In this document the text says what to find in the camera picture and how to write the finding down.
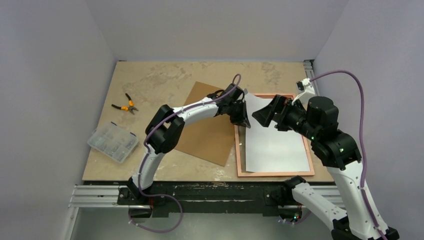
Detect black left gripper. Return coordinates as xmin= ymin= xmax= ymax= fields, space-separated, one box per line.
xmin=227 ymin=101 xmax=251 ymax=129

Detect red wooden picture frame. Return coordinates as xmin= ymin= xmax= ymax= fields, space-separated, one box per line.
xmin=234 ymin=93 xmax=315 ymax=178

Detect landscape photo print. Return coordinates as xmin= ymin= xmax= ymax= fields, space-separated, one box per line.
xmin=244 ymin=93 xmax=312 ymax=173

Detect brown cardboard backing board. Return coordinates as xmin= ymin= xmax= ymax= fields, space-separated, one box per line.
xmin=173 ymin=81 xmax=237 ymax=168

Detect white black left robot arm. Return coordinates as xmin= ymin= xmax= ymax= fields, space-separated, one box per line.
xmin=127 ymin=83 xmax=251 ymax=205

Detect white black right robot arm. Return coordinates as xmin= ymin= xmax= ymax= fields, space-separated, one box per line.
xmin=252 ymin=79 xmax=400 ymax=240

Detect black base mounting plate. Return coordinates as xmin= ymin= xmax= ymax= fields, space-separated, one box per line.
xmin=119 ymin=180 xmax=306 ymax=222

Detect clear plastic parts box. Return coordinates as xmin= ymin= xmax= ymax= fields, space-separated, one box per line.
xmin=87 ymin=121 xmax=139 ymax=164

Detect aluminium rail right side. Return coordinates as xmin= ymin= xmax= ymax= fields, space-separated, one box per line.
xmin=303 ymin=60 xmax=321 ymax=96

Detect aluminium rail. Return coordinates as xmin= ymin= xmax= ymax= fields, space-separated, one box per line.
xmin=303 ymin=60 xmax=321 ymax=96
xmin=67 ymin=185 xmax=345 ymax=209

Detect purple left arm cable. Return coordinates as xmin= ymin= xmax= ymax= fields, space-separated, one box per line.
xmin=137 ymin=73 xmax=242 ymax=200

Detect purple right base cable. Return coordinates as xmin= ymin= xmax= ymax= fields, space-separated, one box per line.
xmin=278 ymin=208 xmax=312 ymax=226

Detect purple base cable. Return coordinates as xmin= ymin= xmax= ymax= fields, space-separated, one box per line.
xmin=278 ymin=208 xmax=312 ymax=226
xmin=128 ymin=193 xmax=184 ymax=233

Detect orange handled pliers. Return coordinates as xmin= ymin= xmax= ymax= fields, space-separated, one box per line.
xmin=111 ymin=93 xmax=139 ymax=116

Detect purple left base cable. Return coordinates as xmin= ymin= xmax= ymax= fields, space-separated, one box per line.
xmin=128 ymin=193 xmax=184 ymax=233

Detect aluminium front rail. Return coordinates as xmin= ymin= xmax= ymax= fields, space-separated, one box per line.
xmin=67 ymin=185 xmax=345 ymax=209

